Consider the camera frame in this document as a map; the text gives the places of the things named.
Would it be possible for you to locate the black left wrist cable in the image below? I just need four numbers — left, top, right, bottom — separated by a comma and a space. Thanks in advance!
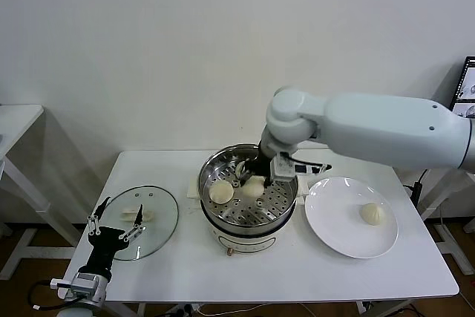
28, 280, 75, 311

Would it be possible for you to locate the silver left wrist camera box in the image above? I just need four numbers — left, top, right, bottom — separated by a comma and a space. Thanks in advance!
50, 272, 99, 295

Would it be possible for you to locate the white floor power strip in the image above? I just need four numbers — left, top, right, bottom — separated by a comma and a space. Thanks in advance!
163, 304, 203, 316

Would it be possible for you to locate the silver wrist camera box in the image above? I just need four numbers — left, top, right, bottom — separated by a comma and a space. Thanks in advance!
269, 151, 333, 185
50, 272, 99, 295

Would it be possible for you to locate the round glass pot lid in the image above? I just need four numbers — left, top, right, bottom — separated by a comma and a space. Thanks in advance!
99, 185, 180, 262

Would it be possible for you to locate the black laptop power cable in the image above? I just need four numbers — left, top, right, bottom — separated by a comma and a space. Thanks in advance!
403, 169, 430, 209

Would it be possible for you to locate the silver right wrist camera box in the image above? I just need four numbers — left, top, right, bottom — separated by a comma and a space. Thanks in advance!
269, 151, 333, 185

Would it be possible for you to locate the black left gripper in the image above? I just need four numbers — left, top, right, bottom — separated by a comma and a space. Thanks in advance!
85, 196, 145, 280

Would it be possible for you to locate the white side table with laptop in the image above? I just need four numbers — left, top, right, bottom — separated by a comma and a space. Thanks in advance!
421, 168, 475, 277

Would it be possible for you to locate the white round plate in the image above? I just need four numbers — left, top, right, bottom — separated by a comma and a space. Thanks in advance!
304, 177, 400, 260

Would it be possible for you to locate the white electric cooker pot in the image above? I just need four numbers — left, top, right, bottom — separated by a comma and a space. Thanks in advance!
184, 174, 309, 258

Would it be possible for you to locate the empty white side table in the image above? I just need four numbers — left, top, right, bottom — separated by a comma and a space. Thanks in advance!
0, 104, 81, 283

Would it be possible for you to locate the dark grey open laptop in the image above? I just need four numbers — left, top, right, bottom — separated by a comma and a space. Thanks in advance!
451, 56, 475, 120

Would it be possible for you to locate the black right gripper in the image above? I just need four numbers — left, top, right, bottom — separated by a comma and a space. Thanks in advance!
237, 140, 278, 189

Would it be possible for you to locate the stainless steel steamer basket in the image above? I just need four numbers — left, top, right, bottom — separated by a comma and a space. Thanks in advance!
196, 145, 299, 235

